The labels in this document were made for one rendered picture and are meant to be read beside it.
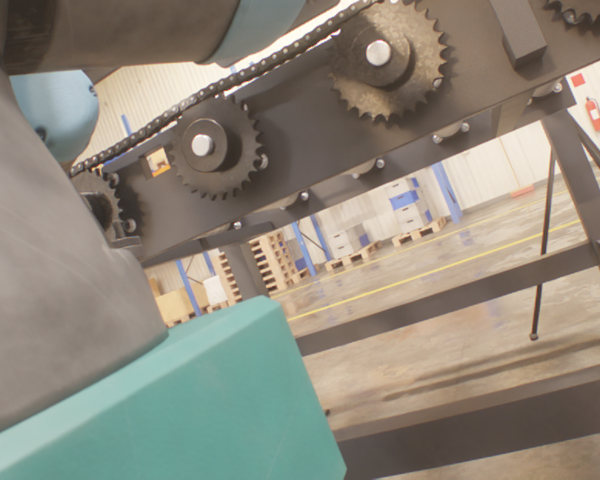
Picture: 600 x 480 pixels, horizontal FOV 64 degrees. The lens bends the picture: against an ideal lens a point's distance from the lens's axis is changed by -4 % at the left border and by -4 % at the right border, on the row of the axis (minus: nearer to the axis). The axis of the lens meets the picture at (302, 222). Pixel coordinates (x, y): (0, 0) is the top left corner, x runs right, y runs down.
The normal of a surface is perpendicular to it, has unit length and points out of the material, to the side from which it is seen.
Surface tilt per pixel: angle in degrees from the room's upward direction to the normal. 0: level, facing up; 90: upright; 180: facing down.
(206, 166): 90
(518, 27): 90
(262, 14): 160
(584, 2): 90
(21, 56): 177
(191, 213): 90
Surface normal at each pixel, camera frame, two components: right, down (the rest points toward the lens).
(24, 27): 0.48, 0.86
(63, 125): 0.60, -0.28
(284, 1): 0.62, 0.72
